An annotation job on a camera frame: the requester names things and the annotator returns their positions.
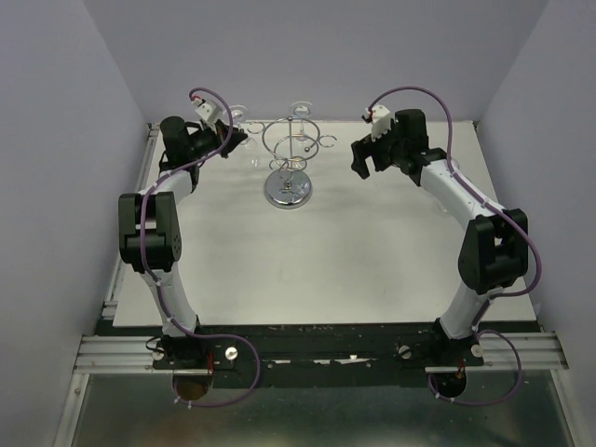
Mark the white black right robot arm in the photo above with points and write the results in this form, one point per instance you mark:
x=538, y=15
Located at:
x=493, y=254

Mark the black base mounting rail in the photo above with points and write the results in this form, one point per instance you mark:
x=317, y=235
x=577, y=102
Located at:
x=308, y=355

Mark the chrome wine glass rack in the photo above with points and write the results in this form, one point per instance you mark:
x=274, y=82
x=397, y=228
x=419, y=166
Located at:
x=288, y=186

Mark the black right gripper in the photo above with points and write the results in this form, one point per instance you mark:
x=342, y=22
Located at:
x=364, y=147

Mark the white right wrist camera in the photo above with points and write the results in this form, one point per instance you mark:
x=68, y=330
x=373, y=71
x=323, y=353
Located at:
x=381, y=120

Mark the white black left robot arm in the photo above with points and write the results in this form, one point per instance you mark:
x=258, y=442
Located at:
x=149, y=233

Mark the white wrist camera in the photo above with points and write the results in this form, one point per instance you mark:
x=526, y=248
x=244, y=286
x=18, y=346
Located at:
x=208, y=111
x=381, y=120

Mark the aluminium frame extrusion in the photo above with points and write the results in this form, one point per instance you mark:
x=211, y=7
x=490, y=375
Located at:
x=128, y=216

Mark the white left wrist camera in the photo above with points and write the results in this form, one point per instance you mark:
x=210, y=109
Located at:
x=208, y=111

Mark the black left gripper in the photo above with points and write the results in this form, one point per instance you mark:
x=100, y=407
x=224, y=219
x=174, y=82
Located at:
x=236, y=137

